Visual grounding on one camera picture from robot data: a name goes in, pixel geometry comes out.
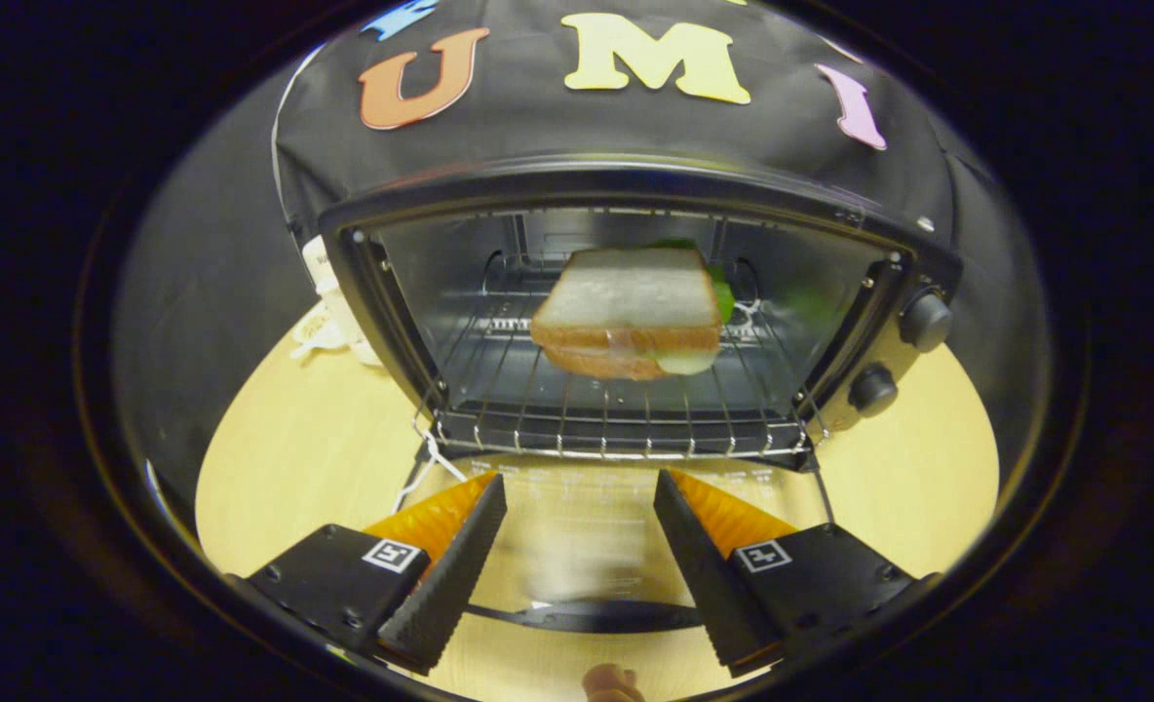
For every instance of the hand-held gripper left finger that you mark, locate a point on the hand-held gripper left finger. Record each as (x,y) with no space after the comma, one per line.
(450,585)

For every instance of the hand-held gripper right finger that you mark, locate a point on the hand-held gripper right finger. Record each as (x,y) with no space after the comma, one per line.
(709,575)

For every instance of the toast sandwich with lettuce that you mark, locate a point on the toast sandwich with lettuce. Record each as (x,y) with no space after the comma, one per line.
(626,292)

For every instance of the black toaster oven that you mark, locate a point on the black toaster oven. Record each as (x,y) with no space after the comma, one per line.
(587,185)

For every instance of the white pop-up toaster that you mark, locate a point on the white pop-up toaster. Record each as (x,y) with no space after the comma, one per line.
(328,283)

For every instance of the black backdrop cloth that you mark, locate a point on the black backdrop cloth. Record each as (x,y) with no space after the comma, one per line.
(538,127)

